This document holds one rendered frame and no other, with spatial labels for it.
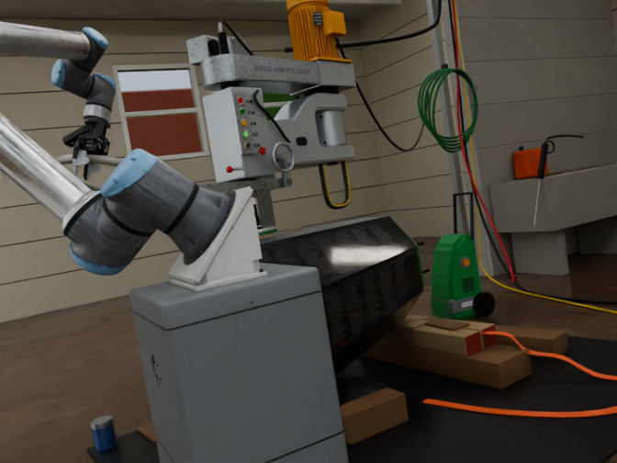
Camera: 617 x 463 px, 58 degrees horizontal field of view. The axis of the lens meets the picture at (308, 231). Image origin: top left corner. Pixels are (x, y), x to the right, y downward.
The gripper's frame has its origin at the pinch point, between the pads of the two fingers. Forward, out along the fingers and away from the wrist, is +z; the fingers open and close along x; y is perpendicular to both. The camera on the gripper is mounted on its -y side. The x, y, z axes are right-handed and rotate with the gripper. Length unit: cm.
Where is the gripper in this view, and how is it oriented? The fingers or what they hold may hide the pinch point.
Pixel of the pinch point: (79, 174)
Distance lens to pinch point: 212.4
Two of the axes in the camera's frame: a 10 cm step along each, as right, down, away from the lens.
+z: -1.1, 9.7, -2.1
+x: 2.2, 2.3, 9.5
